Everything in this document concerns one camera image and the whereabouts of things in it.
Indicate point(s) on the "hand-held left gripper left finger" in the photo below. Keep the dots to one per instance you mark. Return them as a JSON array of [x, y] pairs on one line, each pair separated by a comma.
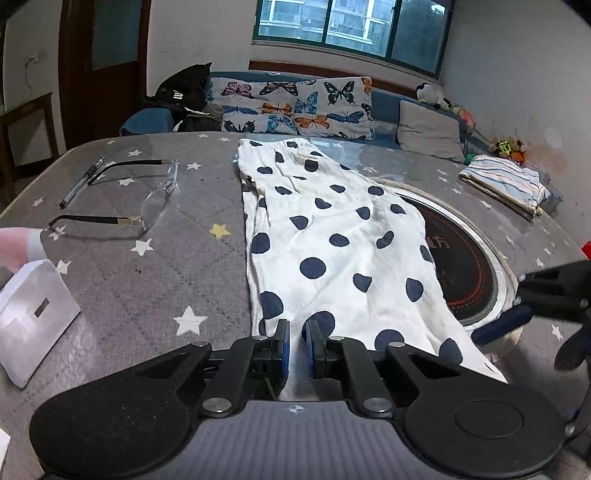
[[284, 346]]

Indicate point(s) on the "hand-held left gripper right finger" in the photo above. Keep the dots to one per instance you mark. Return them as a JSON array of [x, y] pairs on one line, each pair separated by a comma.
[[310, 346]]

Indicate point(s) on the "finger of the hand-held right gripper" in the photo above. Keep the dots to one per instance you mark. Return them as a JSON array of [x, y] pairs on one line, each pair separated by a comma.
[[563, 279], [503, 323]]

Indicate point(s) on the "white polka dot pants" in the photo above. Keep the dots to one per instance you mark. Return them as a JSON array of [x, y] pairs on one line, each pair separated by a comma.
[[383, 309]]

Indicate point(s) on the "dark clothes pile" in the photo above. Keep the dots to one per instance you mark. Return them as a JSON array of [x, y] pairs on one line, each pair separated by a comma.
[[201, 120]]

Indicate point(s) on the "round built-in induction cooktop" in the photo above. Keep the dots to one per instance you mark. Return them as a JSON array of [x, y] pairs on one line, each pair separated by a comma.
[[461, 263]]

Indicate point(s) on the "folded striped cloth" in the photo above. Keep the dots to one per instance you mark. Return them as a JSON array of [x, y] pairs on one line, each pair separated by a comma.
[[503, 182]]

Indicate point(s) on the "small plush toys pile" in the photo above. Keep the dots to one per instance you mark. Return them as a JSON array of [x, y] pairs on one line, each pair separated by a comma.
[[508, 148]]

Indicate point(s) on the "colourful plush toy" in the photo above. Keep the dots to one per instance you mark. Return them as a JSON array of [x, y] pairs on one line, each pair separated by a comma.
[[461, 113]]

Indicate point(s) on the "grey pillow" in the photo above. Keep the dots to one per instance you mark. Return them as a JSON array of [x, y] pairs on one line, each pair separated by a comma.
[[429, 131]]

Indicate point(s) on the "white black plush toy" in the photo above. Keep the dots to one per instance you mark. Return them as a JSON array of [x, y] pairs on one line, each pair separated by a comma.
[[429, 92]]

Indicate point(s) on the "rimless eyeglasses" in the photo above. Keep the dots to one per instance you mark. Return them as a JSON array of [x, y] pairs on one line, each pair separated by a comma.
[[92, 218]]

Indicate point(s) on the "butterfly print cushion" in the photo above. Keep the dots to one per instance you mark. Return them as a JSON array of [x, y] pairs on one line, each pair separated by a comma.
[[337, 108], [249, 104]]

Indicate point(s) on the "blue sofa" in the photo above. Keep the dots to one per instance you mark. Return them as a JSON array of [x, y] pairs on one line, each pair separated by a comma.
[[383, 104]]

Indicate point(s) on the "white box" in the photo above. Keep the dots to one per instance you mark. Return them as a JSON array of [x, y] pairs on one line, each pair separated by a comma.
[[32, 323]]

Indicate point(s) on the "grey pen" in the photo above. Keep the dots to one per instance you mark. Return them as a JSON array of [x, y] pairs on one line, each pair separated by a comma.
[[81, 183]]

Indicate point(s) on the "black bag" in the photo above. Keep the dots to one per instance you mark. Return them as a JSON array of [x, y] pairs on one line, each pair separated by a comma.
[[182, 87]]

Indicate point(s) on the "pink white cloth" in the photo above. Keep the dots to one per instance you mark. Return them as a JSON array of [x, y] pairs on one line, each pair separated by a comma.
[[14, 244]]

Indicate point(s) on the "brown wooden door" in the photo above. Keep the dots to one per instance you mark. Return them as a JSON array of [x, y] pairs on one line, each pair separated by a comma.
[[106, 101]]

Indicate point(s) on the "green framed window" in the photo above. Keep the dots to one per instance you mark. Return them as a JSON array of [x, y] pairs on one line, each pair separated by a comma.
[[351, 23]]

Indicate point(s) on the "wooden desk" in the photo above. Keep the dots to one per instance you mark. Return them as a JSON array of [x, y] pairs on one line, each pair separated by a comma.
[[27, 110]]

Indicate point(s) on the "white wall socket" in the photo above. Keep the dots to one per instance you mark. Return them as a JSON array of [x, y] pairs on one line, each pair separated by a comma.
[[33, 59]]

